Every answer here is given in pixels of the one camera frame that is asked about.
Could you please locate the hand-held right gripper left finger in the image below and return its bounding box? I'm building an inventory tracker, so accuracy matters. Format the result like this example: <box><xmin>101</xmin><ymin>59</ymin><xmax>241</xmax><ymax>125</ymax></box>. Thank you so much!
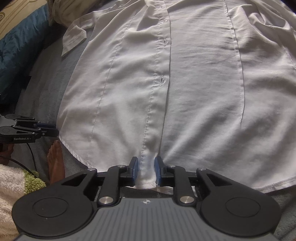
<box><xmin>60</xmin><ymin>156</ymin><xmax>139</xmax><ymax>207</ymax></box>

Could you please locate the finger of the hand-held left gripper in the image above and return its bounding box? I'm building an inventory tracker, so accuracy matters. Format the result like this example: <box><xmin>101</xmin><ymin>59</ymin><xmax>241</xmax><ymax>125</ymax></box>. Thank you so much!
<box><xmin>13</xmin><ymin>126</ymin><xmax>60</xmax><ymax>138</ymax></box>
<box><xmin>17</xmin><ymin>117</ymin><xmax>56</xmax><ymax>129</ymax></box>

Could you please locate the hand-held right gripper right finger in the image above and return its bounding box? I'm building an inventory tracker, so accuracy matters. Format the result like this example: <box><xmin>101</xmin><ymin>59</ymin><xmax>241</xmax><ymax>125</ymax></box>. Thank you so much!
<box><xmin>154</xmin><ymin>156</ymin><xmax>233</xmax><ymax>207</ymax></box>

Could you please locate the white button shirt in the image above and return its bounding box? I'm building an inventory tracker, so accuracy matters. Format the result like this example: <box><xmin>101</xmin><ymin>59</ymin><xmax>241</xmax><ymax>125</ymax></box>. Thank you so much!
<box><xmin>57</xmin><ymin>0</ymin><xmax>296</xmax><ymax>194</ymax></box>

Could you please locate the person's foot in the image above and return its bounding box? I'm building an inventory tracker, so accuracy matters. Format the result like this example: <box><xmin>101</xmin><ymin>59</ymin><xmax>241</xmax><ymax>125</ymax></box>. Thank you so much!
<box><xmin>47</xmin><ymin>139</ymin><xmax>65</xmax><ymax>186</ymax></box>

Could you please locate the white green fuzzy robe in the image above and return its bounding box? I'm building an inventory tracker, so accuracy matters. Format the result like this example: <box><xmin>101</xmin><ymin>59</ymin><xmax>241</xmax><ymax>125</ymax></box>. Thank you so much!
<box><xmin>0</xmin><ymin>163</ymin><xmax>47</xmax><ymax>223</ymax></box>

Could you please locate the cream carved headboard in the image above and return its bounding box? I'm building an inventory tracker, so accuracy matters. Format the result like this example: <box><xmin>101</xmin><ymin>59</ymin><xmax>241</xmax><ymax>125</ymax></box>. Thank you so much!
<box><xmin>0</xmin><ymin>0</ymin><xmax>50</xmax><ymax>41</ymax></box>

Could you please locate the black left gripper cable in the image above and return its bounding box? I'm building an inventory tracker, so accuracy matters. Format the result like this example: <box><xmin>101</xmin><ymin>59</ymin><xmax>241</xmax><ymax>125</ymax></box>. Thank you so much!
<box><xmin>0</xmin><ymin>142</ymin><xmax>50</xmax><ymax>179</ymax></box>

